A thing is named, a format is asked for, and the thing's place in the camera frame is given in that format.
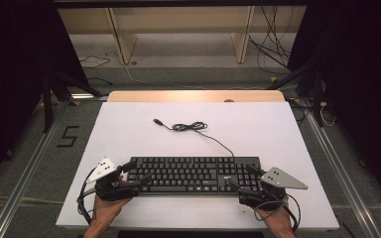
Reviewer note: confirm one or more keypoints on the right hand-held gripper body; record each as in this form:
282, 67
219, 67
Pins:
264, 195

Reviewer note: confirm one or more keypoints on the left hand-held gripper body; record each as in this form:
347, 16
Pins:
112, 189

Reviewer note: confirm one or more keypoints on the black keyboard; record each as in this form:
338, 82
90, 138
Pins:
191, 175

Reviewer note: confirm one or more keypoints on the person's left hand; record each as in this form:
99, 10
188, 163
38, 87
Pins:
107, 210

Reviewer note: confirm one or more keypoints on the person's right hand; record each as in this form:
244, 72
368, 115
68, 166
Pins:
276, 218

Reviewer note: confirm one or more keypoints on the yellow floor tape piece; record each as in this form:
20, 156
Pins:
74, 103
273, 79

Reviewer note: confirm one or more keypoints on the light wooden table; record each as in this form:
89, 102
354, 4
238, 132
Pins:
195, 95

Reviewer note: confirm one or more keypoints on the black metal stand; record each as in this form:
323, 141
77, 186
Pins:
317, 95
48, 102

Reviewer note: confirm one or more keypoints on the black curtain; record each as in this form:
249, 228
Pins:
13, 82
360, 82

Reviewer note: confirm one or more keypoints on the light wooden shelf unit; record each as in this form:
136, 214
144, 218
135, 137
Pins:
178, 20

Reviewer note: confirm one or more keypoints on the long metal floor rail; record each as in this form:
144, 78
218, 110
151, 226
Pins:
340, 172
26, 172

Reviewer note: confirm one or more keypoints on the short metal rail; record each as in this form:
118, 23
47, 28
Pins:
87, 96

